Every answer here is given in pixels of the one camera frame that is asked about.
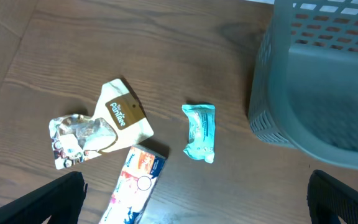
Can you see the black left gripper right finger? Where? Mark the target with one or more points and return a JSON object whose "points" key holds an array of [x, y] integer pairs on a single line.
{"points": [[331, 201]]}

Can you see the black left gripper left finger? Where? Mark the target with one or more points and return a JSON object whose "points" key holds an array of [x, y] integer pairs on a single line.
{"points": [[59, 201]]}

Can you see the grey plastic mesh basket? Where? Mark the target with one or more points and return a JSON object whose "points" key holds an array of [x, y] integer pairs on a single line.
{"points": [[305, 86]]}

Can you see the teal wet wipes pack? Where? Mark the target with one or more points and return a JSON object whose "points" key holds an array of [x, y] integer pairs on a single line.
{"points": [[201, 133]]}

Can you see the blue Kleenex tissue multipack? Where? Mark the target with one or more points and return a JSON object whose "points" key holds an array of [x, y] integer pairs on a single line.
{"points": [[134, 187]]}

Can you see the beige brown snack pouch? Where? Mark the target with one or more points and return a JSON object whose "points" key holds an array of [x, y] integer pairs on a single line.
{"points": [[118, 122]]}

